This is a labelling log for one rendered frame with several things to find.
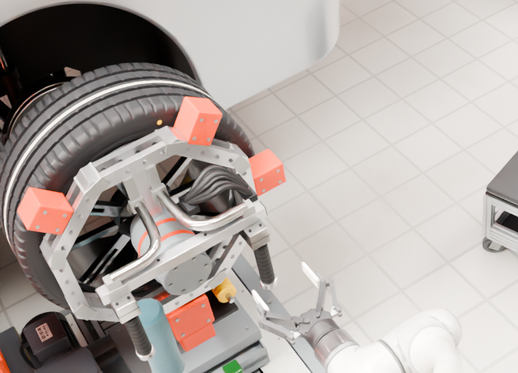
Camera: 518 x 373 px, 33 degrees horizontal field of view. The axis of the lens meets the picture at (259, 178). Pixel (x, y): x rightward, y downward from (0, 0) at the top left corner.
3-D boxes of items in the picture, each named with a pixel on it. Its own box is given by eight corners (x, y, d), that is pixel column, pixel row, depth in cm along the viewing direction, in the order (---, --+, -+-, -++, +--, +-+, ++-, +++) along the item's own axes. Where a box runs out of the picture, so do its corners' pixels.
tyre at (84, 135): (-12, 75, 202) (-9, 287, 239) (21, 127, 187) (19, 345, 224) (235, 47, 235) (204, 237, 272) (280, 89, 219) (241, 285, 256)
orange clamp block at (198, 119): (196, 130, 212) (208, 98, 208) (211, 147, 207) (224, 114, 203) (171, 128, 208) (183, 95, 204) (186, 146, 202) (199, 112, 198)
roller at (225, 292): (195, 239, 264) (191, 226, 260) (243, 302, 245) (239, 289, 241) (178, 247, 263) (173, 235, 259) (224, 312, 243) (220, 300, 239)
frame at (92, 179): (260, 241, 246) (224, 94, 208) (272, 256, 242) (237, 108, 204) (86, 338, 232) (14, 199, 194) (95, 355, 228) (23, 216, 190)
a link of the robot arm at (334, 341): (363, 361, 190) (348, 342, 194) (360, 337, 184) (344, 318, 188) (328, 382, 188) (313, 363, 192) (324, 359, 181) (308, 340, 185)
